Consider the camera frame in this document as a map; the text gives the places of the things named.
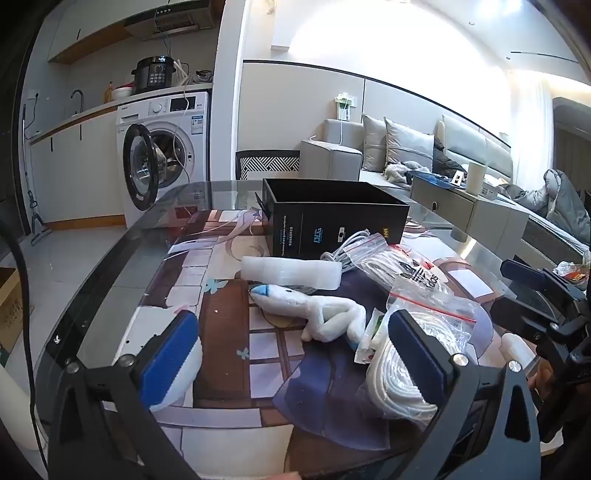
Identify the grey cushion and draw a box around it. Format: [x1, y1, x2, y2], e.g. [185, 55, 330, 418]
[361, 114, 389, 174]
[384, 117, 437, 174]

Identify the white curtain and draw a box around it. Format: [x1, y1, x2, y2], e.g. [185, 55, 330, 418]
[507, 69, 555, 185]

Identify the kitchen base cabinet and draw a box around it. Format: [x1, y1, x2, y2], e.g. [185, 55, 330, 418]
[30, 99, 126, 228]

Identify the beige side cabinet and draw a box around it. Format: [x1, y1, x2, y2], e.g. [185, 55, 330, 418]
[410, 173, 532, 243]

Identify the black pressure cooker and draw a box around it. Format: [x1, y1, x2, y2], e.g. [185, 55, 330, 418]
[131, 55, 176, 96]

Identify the person's right hand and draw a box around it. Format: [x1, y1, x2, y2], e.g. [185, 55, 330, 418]
[527, 360, 557, 403]

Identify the green and white packet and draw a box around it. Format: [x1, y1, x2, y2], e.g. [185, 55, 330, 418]
[353, 309, 387, 365]

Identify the white foam piece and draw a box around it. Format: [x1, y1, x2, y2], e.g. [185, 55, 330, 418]
[151, 332, 204, 412]

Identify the kitchen wall cabinet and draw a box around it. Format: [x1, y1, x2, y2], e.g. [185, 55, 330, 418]
[46, 0, 139, 64]

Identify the range hood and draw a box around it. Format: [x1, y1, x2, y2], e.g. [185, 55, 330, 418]
[124, 10, 219, 41]

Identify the grey furry throw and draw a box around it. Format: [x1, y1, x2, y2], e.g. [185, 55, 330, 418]
[385, 161, 432, 188]

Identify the white foam roll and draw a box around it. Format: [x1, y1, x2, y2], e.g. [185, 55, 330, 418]
[241, 255, 343, 291]

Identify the black jacket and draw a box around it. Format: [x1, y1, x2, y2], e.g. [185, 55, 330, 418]
[431, 136, 468, 179]

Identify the black patterned chair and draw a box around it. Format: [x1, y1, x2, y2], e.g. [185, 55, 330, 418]
[235, 150, 302, 184]

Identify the brown cardboard box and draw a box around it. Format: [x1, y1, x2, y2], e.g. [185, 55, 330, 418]
[0, 266, 25, 354]

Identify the black cable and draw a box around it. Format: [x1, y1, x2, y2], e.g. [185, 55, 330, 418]
[0, 217, 49, 468]

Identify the mop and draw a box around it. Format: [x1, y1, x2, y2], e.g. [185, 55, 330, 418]
[20, 104, 52, 244]

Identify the white washing machine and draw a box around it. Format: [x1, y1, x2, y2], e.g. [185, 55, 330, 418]
[115, 91, 211, 228]

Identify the printed table mat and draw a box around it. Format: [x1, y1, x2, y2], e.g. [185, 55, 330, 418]
[119, 208, 509, 480]

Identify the printed plastic bag with rope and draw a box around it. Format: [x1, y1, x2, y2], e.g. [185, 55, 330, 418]
[355, 242, 451, 301]

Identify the white cable bundle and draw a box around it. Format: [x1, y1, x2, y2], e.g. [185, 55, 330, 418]
[321, 231, 376, 274]

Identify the black cardboard box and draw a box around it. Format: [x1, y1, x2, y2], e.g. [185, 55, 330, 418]
[262, 178, 411, 259]

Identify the grey sofa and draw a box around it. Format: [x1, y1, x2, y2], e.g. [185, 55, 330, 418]
[300, 117, 514, 195]

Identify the white cylinder cup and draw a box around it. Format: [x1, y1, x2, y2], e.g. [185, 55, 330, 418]
[465, 162, 488, 194]

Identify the zip bag with white cord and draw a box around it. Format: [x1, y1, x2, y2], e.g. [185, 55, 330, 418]
[367, 288, 478, 423]

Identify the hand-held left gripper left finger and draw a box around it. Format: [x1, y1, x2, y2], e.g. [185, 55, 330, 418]
[48, 310, 204, 480]

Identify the blue plastic bag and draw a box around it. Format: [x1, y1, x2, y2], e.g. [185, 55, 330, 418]
[414, 171, 452, 190]

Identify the white plush toy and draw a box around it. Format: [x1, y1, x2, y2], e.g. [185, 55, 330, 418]
[249, 284, 368, 343]

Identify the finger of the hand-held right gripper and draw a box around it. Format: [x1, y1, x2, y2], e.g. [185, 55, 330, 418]
[501, 259, 587, 298]
[489, 295, 575, 344]

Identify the wall charger socket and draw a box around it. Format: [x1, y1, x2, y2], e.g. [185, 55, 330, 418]
[333, 91, 360, 122]

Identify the grey duvet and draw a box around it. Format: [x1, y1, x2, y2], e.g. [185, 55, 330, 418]
[507, 168, 591, 232]

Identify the bed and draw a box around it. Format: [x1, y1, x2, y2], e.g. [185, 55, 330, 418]
[521, 212, 591, 266]

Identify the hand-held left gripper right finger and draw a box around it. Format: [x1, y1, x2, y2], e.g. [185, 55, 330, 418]
[387, 309, 542, 480]

